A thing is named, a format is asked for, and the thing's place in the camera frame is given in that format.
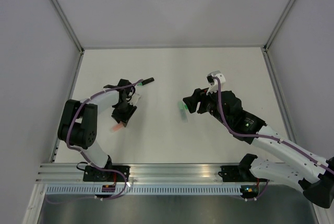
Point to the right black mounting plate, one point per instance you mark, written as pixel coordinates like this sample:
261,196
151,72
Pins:
234,173

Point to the black mounting plate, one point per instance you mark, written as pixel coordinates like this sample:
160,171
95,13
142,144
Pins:
92,174
234,173

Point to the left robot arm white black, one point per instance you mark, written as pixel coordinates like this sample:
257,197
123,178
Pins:
79,125

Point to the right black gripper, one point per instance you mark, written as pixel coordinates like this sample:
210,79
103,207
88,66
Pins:
199,95

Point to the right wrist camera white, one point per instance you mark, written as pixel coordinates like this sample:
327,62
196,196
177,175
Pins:
215,79

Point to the right aluminium frame post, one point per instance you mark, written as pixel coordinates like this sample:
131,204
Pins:
279,24

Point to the black green highlighter pen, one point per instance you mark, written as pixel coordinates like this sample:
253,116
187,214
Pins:
146,81

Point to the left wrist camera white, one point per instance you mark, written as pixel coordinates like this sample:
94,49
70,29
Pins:
134,99

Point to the white slotted cable duct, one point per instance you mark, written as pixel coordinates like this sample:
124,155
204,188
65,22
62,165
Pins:
147,189

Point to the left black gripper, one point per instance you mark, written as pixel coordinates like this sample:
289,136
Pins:
125,118

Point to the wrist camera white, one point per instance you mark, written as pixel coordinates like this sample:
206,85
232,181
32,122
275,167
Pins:
215,79
134,99

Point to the left aluminium frame post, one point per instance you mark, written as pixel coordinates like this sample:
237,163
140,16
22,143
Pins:
65,22

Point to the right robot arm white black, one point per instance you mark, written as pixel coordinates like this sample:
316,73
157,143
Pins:
308,173

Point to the pink orange highlighter pen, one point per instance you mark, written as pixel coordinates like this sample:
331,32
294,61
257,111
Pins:
116,127

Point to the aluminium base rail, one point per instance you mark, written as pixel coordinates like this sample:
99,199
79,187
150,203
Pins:
141,173

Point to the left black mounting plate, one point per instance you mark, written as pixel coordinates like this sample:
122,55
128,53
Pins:
92,174

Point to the pale green marker pen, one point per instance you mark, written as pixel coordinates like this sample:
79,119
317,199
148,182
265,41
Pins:
183,116

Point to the aluminium frame post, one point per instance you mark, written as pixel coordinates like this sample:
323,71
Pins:
65,22
279,24

